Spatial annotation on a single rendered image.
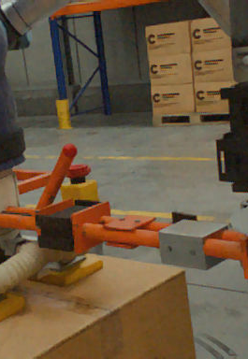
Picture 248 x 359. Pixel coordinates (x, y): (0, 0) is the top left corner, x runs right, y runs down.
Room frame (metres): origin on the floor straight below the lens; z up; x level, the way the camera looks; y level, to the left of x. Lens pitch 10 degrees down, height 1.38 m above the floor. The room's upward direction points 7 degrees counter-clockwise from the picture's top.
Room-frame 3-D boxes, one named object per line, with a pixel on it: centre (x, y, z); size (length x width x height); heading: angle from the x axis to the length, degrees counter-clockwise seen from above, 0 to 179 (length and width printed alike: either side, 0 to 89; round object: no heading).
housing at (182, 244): (0.96, -0.13, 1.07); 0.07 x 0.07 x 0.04; 47
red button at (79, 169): (1.78, 0.02, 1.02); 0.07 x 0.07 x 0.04
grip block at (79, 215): (1.11, 0.02, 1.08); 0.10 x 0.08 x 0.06; 137
